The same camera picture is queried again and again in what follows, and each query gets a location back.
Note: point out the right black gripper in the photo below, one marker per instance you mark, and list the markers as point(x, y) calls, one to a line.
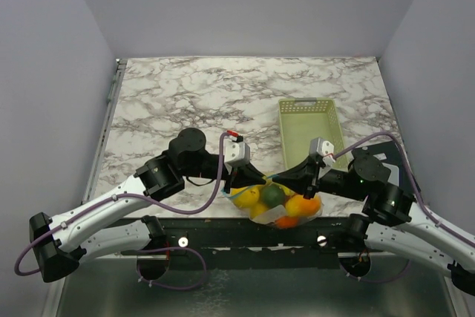
point(305, 177)

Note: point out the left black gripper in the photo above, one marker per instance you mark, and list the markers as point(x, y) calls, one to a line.
point(243, 176)

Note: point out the yellow lemon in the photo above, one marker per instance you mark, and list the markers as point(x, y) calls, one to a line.
point(257, 210)
point(246, 198)

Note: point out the green avocado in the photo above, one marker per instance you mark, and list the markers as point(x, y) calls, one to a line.
point(272, 196)

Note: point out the clear zip top bag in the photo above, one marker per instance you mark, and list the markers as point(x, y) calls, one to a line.
point(268, 218)

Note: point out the orange tangerine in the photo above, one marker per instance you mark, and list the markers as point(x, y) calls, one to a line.
point(287, 222)

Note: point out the pale green plastic basket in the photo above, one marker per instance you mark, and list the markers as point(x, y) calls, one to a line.
point(302, 120)

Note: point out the yellow banana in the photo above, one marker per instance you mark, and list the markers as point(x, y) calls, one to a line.
point(288, 192)

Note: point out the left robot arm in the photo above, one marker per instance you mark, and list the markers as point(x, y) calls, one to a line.
point(61, 242)

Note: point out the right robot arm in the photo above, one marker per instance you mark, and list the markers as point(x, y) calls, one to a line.
point(391, 219)

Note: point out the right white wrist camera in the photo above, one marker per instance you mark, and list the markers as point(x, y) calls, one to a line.
point(322, 152)

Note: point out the left aluminium side rail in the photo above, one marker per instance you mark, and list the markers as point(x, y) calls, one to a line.
point(111, 104)

